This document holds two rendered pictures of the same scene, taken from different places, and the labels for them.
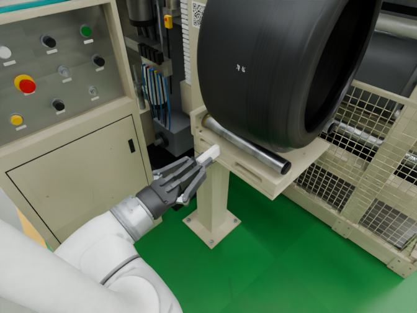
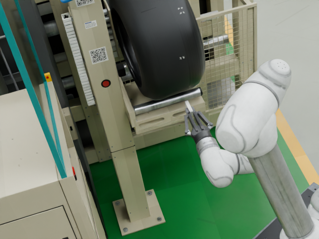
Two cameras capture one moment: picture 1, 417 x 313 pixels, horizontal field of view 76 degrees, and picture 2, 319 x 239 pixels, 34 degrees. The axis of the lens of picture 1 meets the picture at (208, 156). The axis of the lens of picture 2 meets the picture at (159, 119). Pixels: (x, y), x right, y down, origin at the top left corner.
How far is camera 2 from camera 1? 184 cm
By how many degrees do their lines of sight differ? 40
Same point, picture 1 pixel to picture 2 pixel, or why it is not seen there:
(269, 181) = (199, 104)
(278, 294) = (226, 191)
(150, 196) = (205, 133)
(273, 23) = (186, 33)
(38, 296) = not seen: hidden behind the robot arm
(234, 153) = (168, 111)
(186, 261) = not seen: outside the picture
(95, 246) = (222, 155)
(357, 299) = not seen: hidden behind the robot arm
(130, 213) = (211, 141)
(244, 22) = (172, 40)
